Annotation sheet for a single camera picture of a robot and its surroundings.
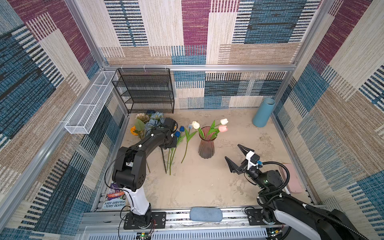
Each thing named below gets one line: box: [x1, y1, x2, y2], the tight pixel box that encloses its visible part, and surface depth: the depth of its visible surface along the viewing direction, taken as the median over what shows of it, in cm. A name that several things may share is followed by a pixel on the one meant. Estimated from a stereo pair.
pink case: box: [279, 163, 302, 194], surface depth 83 cm
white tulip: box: [206, 118, 229, 139], surface depth 83 cm
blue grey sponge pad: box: [189, 207, 223, 222], surface depth 74 cm
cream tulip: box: [191, 121, 205, 139], surface depth 76 cm
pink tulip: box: [210, 125, 229, 140], surface depth 75 cm
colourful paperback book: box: [101, 182, 127, 210], surface depth 79 cm
